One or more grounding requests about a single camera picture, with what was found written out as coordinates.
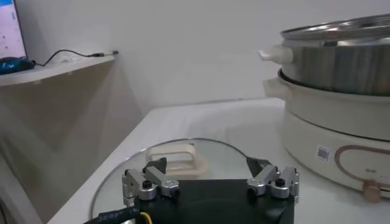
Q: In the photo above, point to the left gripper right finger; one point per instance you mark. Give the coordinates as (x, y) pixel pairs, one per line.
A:
(265, 178)

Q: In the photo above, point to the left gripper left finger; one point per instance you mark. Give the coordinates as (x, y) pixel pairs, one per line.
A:
(161, 182)

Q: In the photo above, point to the glass pot lid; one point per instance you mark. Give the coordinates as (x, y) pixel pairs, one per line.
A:
(219, 161)

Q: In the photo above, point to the stainless steel steamer basket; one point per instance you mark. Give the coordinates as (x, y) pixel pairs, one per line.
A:
(341, 67)

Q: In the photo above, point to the cream electric cooker pot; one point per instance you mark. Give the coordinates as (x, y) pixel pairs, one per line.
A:
(329, 115)

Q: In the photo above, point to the white side desk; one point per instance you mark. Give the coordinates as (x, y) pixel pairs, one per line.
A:
(61, 70)

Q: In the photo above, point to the blue computer mouse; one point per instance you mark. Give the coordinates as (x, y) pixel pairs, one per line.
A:
(13, 64)

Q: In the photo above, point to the computer monitor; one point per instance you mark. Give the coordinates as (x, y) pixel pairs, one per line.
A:
(10, 27)

